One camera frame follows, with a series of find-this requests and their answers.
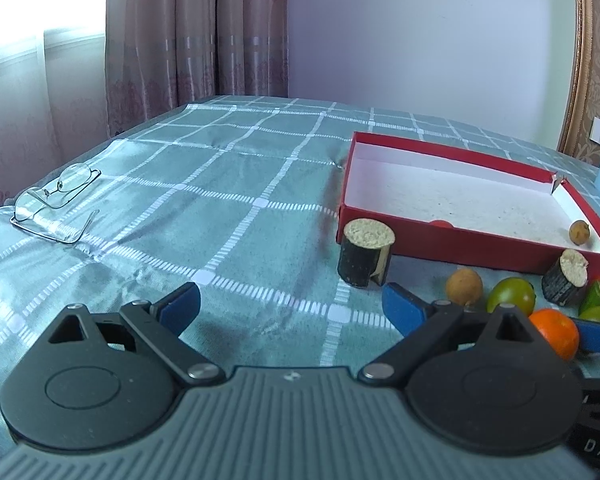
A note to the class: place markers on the red cherry tomato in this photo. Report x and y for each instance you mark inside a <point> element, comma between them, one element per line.
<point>440,224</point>

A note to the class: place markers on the notched dark sugarcane piece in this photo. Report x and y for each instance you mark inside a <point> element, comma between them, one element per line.
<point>362,260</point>

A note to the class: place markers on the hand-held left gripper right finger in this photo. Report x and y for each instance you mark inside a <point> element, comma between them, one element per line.
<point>405,311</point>

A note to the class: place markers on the red cardboard box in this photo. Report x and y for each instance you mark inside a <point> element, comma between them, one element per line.
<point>480,200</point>

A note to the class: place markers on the metal frame eyeglasses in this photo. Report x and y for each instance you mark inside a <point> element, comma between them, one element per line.
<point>35,205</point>

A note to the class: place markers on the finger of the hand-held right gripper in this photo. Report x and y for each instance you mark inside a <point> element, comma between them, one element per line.
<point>597,336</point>

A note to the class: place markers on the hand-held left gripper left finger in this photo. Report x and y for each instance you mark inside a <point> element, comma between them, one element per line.
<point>182,306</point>

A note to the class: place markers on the green cut cucumber piece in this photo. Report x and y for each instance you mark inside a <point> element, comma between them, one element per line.
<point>597,300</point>

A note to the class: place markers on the orange tangerine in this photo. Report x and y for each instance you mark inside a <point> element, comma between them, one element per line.
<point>555,334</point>

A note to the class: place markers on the brown longan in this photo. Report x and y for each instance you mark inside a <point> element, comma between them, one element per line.
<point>463,287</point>
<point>578,232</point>

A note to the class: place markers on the pink patterned curtain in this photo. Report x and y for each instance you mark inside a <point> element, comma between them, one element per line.
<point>195,35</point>

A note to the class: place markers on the large green tomato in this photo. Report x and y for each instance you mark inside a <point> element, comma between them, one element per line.
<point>511,296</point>

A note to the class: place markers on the white sheer curtain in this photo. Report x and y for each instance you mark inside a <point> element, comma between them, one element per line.
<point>30,110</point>

